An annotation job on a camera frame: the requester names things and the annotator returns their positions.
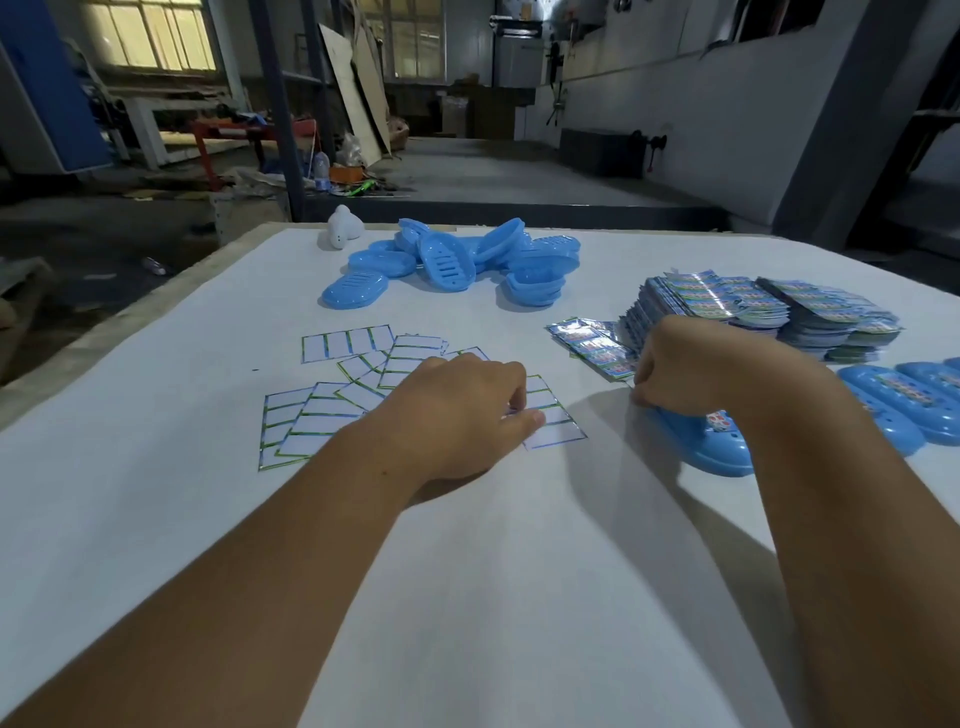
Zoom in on person's left hand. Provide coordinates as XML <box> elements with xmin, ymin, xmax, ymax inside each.
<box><xmin>359</xmin><ymin>353</ymin><xmax>547</xmax><ymax>487</ymax></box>

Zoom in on person's right hand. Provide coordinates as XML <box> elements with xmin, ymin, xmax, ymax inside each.
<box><xmin>629</xmin><ymin>314</ymin><xmax>763</xmax><ymax>423</ymax></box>

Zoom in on fanned backing sheets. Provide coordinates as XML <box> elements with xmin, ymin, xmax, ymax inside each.
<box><xmin>335</xmin><ymin>352</ymin><xmax>391</xmax><ymax>412</ymax></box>

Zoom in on glossy sticker sheets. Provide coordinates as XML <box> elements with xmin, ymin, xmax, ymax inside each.
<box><xmin>545</xmin><ymin>316</ymin><xmax>640</xmax><ymax>384</ymax></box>

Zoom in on stacks of colourful sticker sheets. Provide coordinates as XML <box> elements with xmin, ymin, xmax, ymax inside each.
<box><xmin>618</xmin><ymin>269</ymin><xmax>904</xmax><ymax>367</ymax></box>

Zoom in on pile of blue soap dishes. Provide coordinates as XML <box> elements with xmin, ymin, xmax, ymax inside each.
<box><xmin>320</xmin><ymin>217</ymin><xmax>583</xmax><ymax>310</ymax></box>

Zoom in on person's left forearm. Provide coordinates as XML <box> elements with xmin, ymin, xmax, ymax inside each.
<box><xmin>0</xmin><ymin>419</ymin><xmax>425</xmax><ymax>728</ymax></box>

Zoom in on person's right forearm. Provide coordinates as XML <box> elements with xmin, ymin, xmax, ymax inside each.
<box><xmin>734</xmin><ymin>341</ymin><xmax>960</xmax><ymax>728</ymax></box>

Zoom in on black box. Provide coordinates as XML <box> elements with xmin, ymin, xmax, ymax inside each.
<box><xmin>558</xmin><ymin>128</ymin><xmax>648</xmax><ymax>179</ymax></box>

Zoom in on small white plastic figure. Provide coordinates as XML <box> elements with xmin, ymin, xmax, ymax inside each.
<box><xmin>326</xmin><ymin>204</ymin><xmax>365</xmax><ymax>250</ymax></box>

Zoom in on grey slanted pillar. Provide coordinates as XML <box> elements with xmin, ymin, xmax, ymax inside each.
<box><xmin>772</xmin><ymin>0</ymin><xmax>960</xmax><ymax>253</ymax></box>

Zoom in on pale wooden crate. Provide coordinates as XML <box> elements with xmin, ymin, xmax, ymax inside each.
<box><xmin>209</xmin><ymin>191</ymin><xmax>290</xmax><ymax>247</ymax></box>

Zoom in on pale leaning plywood board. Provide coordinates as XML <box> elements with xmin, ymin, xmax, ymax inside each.
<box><xmin>318</xmin><ymin>23</ymin><xmax>384</xmax><ymax>168</ymax></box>

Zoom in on brown leaning board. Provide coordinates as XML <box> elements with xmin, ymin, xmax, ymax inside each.
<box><xmin>352</xmin><ymin>22</ymin><xmax>393</xmax><ymax>155</ymax></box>

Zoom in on silver machine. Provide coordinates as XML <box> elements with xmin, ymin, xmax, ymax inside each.
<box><xmin>491</xmin><ymin>0</ymin><xmax>560</xmax><ymax>89</ymax></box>

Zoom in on red metal table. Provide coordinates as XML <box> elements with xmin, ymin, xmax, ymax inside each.
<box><xmin>189</xmin><ymin>118</ymin><xmax>318</xmax><ymax>193</ymax></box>

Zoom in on wide window with grid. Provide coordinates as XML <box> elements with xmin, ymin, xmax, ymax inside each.
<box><xmin>359</xmin><ymin>0</ymin><xmax>448</xmax><ymax>82</ymax></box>

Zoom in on wooden pallet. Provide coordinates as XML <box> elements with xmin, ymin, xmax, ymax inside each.
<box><xmin>0</xmin><ymin>257</ymin><xmax>55</xmax><ymax>331</ymax></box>

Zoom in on large bright window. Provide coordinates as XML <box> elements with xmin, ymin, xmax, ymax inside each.
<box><xmin>82</xmin><ymin>0</ymin><xmax>219</xmax><ymax>74</ymax></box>

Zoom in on blue and white machine cabinet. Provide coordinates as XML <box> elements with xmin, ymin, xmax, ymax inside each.
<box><xmin>0</xmin><ymin>0</ymin><xmax>112</xmax><ymax>175</ymax></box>

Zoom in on thick dark steel post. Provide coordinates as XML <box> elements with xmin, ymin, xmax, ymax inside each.
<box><xmin>248</xmin><ymin>0</ymin><xmax>307</xmax><ymax>223</ymax></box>

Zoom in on thin dark steel post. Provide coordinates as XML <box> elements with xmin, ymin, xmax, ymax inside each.
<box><xmin>301</xmin><ymin>0</ymin><xmax>335</xmax><ymax>163</ymax></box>

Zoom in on white metal workbench frame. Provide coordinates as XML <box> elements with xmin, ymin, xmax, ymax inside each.
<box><xmin>97</xmin><ymin>82</ymin><xmax>245</xmax><ymax>172</ymax></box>

